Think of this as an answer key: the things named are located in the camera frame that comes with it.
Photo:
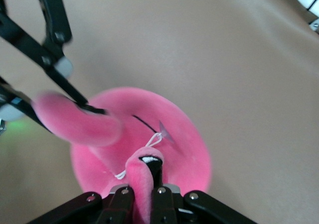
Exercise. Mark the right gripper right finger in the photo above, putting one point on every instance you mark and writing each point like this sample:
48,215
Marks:
162,204

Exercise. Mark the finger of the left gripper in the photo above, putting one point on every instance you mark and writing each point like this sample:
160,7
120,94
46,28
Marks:
54,22
25,107

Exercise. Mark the brown table mat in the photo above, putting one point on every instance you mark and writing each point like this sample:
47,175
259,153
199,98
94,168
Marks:
199,47

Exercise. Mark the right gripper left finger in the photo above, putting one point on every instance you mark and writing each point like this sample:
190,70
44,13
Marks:
74,206

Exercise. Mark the round pink plush toy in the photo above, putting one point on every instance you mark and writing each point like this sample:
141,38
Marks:
189,159

